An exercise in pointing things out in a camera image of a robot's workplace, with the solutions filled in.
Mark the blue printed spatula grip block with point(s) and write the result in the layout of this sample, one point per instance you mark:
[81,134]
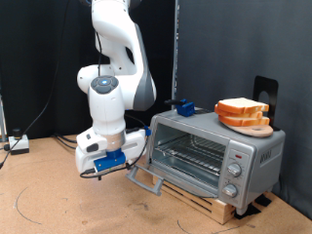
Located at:
[187,109]

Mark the grey backdrop curtain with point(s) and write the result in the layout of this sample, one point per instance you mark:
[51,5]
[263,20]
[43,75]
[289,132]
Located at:
[243,39]

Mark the silver toaster oven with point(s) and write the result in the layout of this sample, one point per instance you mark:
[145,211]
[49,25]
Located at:
[260,143]

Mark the silver oven knob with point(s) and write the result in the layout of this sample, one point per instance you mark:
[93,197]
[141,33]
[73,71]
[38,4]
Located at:
[234,169]
[229,190]

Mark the small wooden serving board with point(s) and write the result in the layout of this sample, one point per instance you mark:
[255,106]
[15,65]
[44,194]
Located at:
[256,131]

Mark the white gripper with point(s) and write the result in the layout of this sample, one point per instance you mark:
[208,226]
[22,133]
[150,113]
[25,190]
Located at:
[86,156]

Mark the wooden slatted riser block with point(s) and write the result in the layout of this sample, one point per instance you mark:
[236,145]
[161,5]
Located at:
[221,211]

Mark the metal frame leg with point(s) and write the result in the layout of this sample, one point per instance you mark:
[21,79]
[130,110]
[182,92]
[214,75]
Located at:
[2,123]

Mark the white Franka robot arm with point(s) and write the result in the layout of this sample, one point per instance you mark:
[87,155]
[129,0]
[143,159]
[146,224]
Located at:
[113,32]

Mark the black metal bookend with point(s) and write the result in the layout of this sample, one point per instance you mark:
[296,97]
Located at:
[260,84]

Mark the black foam pad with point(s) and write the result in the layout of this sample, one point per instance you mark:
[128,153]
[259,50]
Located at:
[264,201]
[250,211]

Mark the black backdrop curtain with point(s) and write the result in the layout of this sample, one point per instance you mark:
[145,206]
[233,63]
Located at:
[32,48]

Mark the white power box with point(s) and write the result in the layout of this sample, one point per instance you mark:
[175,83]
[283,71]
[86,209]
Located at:
[19,144]

